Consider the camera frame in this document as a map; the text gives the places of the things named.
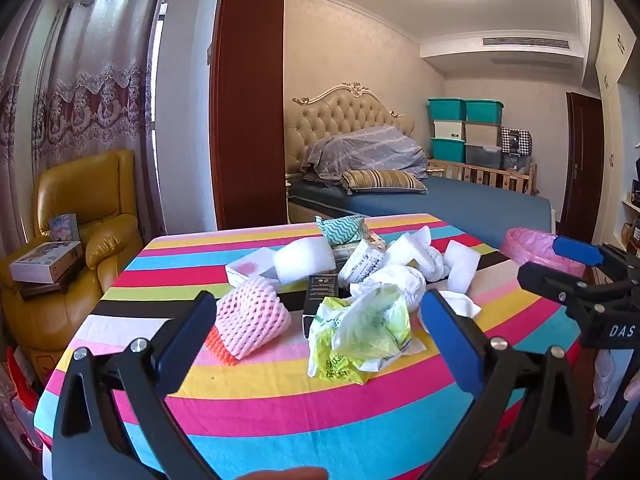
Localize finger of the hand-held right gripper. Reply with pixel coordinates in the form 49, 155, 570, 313
517, 261, 606, 313
552, 235, 640, 281

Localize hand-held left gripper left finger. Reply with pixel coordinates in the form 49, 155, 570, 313
50, 291, 221, 480

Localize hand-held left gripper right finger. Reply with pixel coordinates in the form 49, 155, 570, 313
420, 290, 593, 480

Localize pink plastic trash bag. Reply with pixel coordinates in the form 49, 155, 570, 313
500, 227, 586, 278

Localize white paper towel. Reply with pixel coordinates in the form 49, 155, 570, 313
440, 290, 482, 318
387, 225, 453, 281

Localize white box with pink print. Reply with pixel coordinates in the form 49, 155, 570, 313
225, 247, 281, 288

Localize beige orange paper carton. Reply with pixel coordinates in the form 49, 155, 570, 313
332, 232, 388, 286

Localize black cardboard box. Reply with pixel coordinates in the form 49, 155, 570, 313
301, 274, 351, 338

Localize person's left hand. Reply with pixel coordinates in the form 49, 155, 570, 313
239, 467, 328, 480

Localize red foam fruit net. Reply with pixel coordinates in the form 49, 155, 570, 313
204, 327, 241, 367

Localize pale slipper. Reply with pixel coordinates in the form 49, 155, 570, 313
592, 347, 633, 408

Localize pink foam fruit net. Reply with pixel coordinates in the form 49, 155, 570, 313
215, 277, 292, 361

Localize white crumpled plastic bags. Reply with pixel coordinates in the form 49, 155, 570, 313
350, 265, 428, 313

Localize green white plastic bag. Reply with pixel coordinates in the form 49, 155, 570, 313
306, 290, 426, 385

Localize dark wooden door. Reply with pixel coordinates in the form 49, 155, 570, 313
559, 92, 606, 241

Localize bed with blue sheet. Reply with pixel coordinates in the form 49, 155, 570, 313
287, 177, 557, 248

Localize striped colourful tablecloth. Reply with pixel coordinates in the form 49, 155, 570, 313
32, 214, 601, 480

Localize black white checked bag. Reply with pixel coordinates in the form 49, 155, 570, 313
500, 127, 533, 171

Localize grey clear storage box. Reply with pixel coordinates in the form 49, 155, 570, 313
465, 144, 502, 170

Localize dark wooden tray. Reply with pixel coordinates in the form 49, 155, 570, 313
17, 262, 88, 302

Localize beige storage box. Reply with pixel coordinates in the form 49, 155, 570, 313
465, 122, 502, 147

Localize teal wavy patterned cloth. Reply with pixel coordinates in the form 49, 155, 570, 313
315, 214, 366, 247

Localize teal storage box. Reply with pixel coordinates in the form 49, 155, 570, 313
465, 100, 504, 125
431, 137, 468, 162
426, 98, 468, 123

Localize flat white cardboard box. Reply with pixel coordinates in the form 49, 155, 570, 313
10, 241, 85, 283

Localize red bag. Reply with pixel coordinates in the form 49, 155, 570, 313
5, 347, 48, 453

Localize small colourful upright box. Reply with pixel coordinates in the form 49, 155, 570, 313
48, 213, 81, 246

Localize yellow leather armchair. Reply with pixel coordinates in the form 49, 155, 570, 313
0, 149, 146, 396

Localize white storage box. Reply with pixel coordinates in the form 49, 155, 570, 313
432, 120, 467, 141

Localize striped gold pillow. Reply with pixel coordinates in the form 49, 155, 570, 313
340, 169, 429, 195

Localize white wardrobe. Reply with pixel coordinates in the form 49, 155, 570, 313
592, 0, 640, 261

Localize grey striped duvet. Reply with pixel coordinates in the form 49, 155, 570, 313
301, 126, 430, 181

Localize air conditioner vent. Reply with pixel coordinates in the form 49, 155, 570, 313
481, 36, 571, 51

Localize beige tufted headboard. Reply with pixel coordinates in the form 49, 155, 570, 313
291, 81, 417, 176

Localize red brown wooden panel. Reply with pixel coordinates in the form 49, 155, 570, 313
209, 0, 291, 231

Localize pink lace curtain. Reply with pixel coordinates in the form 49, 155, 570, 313
0, 0, 168, 241

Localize wall shelf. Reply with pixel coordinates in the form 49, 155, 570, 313
622, 180, 640, 256

